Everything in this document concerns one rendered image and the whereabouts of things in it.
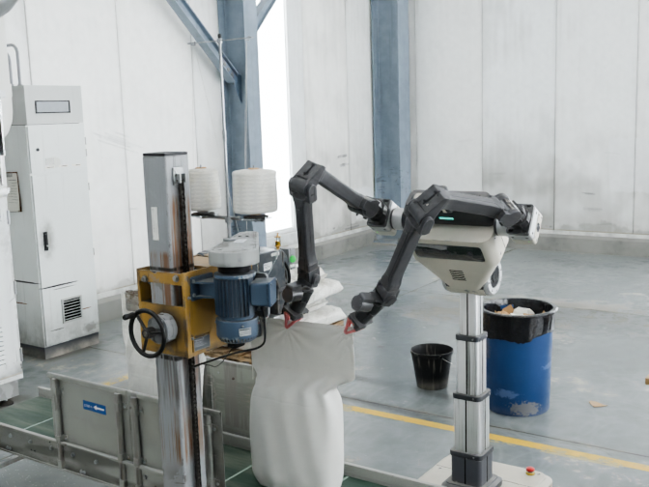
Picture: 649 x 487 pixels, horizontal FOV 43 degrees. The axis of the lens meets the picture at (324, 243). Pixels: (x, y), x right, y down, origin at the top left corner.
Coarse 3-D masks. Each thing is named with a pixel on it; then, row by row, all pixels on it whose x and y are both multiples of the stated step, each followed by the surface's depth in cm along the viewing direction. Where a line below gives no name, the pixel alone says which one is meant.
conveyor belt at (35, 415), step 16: (32, 400) 452; (48, 400) 451; (0, 416) 429; (16, 416) 428; (32, 416) 427; (48, 416) 426; (48, 432) 405; (224, 448) 378; (240, 448) 378; (224, 464) 362; (240, 464) 361; (240, 480) 345; (256, 480) 344; (352, 480) 342
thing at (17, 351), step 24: (0, 96) 530; (0, 168) 535; (0, 192) 535; (0, 216) 539; (0, 240) 540; (0, 264) 541; (0, 288) 542; (0, 312) 543; (0, 336) 543; (0, 360) 545; (0, 384) 547
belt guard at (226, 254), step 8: (240, 232) 334; (248, 232) 333; (256, 232) 332; (248, 240) 312; (256, 240) 312; (216, 248) 294; (224, 248) 294; (232, 248) 293; (240, 248) 293; (248, 248) 292; (256, 248) 292; (216, 256) 287; (224, 256) 286; (232, 256) 285; (240, 256) 286; (248, 256) 288; (256, 256) 291; (216, 264) 288; (224, 264) 286; (232, 264) 286; (240, 264) 287; (248, 264) 288
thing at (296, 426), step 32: (288, 320) 326; (256, 352) 338; (288, 352) 329; (320, 352) 320; (352, 352) 311; (256, 384) 334; (288, 384) 326; (320, 384) 320; (256, 416) 334; (288, 416) 324; (320, 416) 319; (256, 448) 337; (288, 448) 326; (320, 448) 320; (288, 480) 330; (320, 480) 321
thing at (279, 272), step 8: (264, 248) 339; (272, 248) 339; (264, 256) 329; (272, 256) 334; (280, 256) 338; (256, 264) 325; (280, 264) 339; (288, 264) 343; (272, 272) 335; (280, 272) 339; (280, 280) 339; (280, 288) 340; (280, 296) 340; (280, 304) 341; (272, 312) 342; (280, 312) 341
